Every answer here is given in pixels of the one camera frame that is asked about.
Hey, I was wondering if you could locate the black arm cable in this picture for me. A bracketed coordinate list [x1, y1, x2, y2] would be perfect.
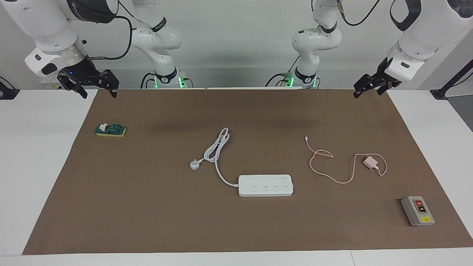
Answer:
[86, 0, 134, 61]
[336, 0, 382, 27]

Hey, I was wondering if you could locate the white power cord with plug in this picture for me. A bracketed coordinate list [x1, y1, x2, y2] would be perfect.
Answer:
[190, 127, 240, 187]

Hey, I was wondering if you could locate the pink charger adapter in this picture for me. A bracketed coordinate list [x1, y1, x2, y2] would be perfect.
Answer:
[362, 156, 380, 171]

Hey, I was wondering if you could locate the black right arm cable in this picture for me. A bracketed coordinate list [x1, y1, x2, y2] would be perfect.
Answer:
[86, 0, 134, 61]

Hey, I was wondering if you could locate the grey on-off switch box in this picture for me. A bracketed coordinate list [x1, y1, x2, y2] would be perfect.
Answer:
[401, 195, 436, 227]

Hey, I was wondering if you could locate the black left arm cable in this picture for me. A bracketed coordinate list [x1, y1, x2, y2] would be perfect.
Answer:
[336, 0, 382, 27]

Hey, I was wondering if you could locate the brown table mat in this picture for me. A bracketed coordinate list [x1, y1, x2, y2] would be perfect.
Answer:
[22, 89, 473, 255]

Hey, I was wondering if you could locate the green knife switch block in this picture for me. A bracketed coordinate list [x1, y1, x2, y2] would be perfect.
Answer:
[95, 123, 127, 138]

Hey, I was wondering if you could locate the black base cable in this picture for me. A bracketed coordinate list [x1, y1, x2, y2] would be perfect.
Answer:
[265, 55, 300, 88]
[140, 72, 159, 89]

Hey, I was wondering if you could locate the white power strip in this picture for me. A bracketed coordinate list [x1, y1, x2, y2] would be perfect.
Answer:
[238, 174, 295, 197]

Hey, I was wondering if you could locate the pink charging cable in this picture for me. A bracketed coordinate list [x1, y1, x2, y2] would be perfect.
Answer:
[304, 136, 388, 184]

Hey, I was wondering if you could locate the black right base cable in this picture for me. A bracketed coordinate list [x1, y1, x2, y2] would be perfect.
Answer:
[140, 72, 159, 89]

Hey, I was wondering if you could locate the black left base cable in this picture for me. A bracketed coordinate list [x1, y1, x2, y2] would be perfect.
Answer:
[265, 55, 300, 88]

